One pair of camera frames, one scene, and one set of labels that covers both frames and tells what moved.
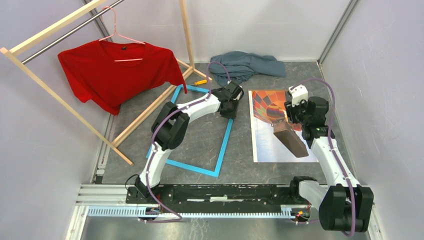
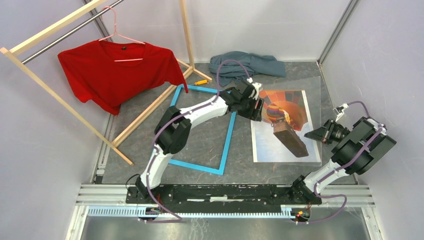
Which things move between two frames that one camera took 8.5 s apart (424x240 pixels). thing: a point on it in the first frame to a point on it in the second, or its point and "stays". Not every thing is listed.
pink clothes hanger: x=116 y=33 stays
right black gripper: x=290 y=110 to x=324 y=133
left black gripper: x=232 y=115 to x=253 y=114
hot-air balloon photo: x=275 y=139 stays
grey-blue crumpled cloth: x=244 y=66 stays
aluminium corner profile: x=351 y=6 stays
